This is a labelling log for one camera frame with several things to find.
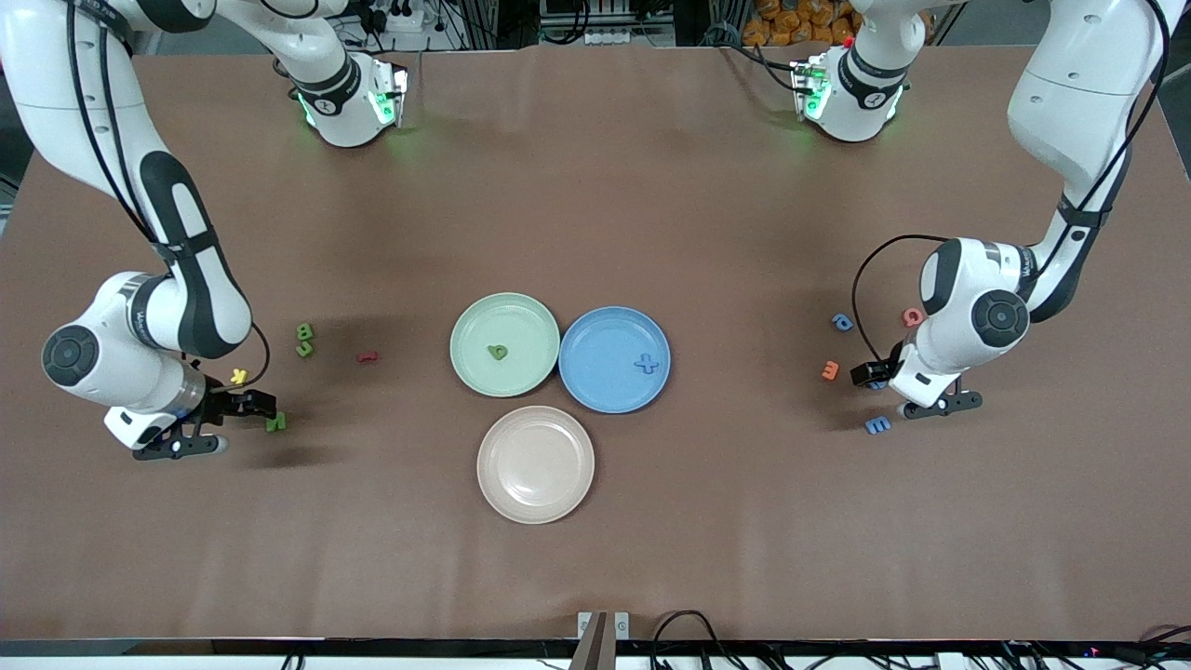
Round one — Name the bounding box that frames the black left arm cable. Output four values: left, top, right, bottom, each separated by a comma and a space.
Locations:
851, 0, 1171, 364

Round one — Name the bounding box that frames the white power strip with plugs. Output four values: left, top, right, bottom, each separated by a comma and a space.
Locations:
358, 0, 438, 34

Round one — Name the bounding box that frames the pile of orange objects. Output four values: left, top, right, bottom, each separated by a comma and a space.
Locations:
744, 0, 862, 46

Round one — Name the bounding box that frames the brown table cover sheet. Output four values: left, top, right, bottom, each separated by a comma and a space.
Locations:
0, 45, 1191, 643

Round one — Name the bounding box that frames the blue plate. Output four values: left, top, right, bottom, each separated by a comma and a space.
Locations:
558, 305, 673, 415

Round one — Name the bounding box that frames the black cable loop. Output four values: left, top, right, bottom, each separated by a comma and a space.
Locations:
649, 610, 745, 670

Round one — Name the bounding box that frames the light green plate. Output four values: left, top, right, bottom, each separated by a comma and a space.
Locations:
449, 292, 562, 399

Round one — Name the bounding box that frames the white table edge rail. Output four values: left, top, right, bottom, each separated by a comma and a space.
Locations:
0, 654, 1191, 670

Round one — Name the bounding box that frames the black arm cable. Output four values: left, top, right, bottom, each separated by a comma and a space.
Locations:
851, 0, 1171, 364
65, 0, 271, 390

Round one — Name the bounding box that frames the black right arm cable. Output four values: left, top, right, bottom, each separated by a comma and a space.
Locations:
65, 0, 271, 390

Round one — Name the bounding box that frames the beige plate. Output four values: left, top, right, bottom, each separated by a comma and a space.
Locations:
476, 405, 596, 526

